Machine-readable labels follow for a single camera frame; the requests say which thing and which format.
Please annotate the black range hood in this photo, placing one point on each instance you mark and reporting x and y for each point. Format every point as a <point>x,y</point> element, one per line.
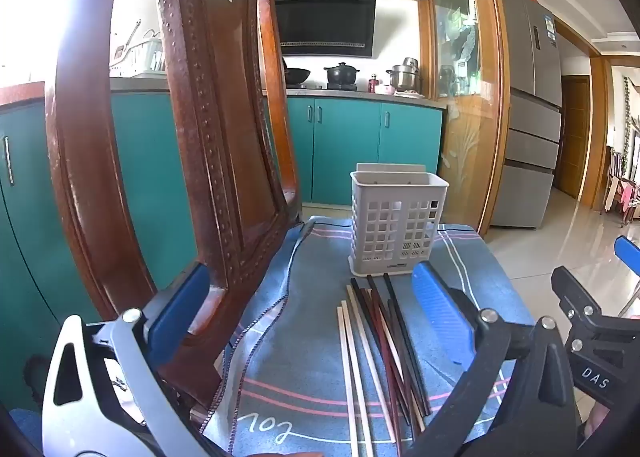
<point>325,17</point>

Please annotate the beige wooden chopstick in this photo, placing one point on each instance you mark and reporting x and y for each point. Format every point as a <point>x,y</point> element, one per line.
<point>357,377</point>
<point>371,362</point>
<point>346,377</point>

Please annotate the blue cloth with pink stripes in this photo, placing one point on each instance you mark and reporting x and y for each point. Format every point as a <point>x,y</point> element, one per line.
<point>310,337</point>

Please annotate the stainless steel pot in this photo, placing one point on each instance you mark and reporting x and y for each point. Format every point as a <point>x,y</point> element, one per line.
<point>404,77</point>

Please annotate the wood-framed glass sliding door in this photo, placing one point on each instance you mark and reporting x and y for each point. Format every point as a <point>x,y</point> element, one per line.
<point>465,87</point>

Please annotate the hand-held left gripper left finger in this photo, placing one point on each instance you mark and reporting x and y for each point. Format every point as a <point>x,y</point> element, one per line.
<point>177,309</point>

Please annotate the silver refrigerator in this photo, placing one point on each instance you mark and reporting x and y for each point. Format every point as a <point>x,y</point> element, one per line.
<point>530,112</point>

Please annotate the white dish rack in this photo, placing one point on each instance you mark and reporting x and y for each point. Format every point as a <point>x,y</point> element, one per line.
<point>145,57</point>

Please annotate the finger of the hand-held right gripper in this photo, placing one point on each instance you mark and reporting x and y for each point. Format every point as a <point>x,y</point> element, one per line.
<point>629,254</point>
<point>575,294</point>

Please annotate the small red bottle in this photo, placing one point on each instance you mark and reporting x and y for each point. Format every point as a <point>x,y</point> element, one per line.
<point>373,84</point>

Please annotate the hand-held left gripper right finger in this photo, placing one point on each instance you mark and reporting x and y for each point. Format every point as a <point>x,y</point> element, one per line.
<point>440,309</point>

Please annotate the teal base cabinet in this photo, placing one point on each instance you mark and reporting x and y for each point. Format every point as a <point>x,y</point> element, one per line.
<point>140,177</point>
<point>350,147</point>

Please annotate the black wok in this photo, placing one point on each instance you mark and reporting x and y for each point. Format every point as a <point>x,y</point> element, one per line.
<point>297,74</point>

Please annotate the white plastic utensil basket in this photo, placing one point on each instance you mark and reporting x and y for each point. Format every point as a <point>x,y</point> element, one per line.
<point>385,197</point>

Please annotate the brown wooden door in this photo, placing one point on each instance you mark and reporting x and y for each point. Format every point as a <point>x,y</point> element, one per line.
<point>572,137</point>

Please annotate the black cooking pot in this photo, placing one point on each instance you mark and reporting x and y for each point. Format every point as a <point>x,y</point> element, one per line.
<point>340,76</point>

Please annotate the clothes drying rack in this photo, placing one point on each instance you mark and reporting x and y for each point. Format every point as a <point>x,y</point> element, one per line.
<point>622,192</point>

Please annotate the carved brown wooden chair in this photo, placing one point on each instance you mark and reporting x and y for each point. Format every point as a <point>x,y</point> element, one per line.
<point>210,137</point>

